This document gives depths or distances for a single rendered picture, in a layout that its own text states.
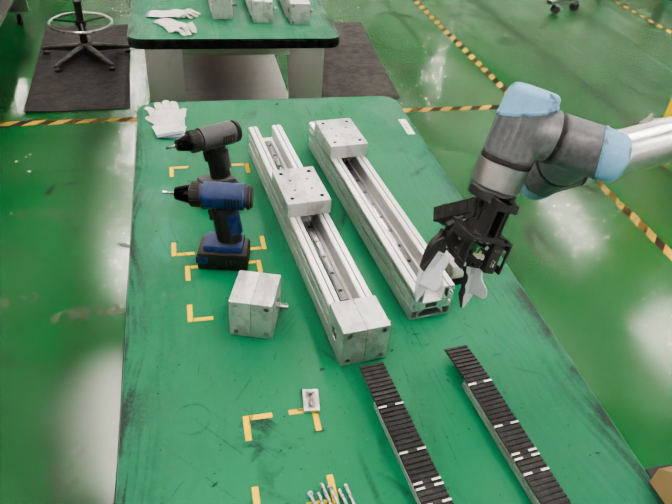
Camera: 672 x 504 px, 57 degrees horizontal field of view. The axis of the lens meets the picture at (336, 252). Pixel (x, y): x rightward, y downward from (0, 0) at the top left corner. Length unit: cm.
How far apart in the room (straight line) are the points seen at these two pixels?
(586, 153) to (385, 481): 63
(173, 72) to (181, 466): 214
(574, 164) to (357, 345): 56
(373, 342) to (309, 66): 197
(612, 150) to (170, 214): 112
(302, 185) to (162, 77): 155
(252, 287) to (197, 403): 26
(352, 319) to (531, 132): 54
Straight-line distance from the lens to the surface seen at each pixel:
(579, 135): 93
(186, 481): 113
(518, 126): 90
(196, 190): 138
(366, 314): 125
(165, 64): 297
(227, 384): 125
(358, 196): 161
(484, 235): 92
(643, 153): 113
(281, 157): 184
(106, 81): 442
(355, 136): 180
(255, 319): 129
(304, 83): 305
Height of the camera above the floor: 174
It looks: 38 degrees down
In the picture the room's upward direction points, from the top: 5 degrees clockwise
